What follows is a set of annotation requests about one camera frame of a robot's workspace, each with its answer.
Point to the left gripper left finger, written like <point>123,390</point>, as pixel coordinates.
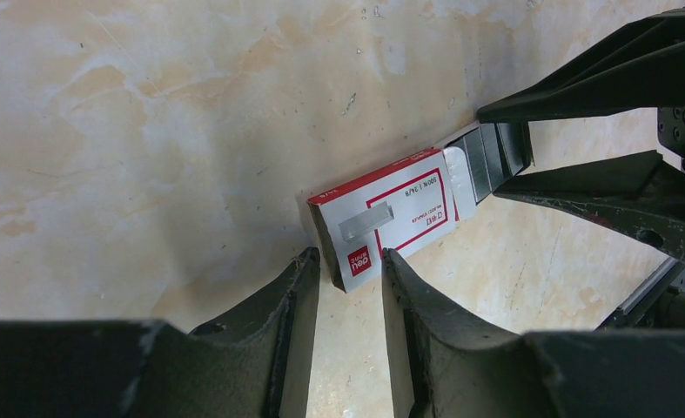
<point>254,360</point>

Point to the red white staple box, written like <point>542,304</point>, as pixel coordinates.
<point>402,206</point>

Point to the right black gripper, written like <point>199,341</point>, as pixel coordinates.
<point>641,65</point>

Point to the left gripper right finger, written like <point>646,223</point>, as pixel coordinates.
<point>448,362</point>

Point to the aluminium frame rail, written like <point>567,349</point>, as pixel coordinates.
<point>659,294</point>

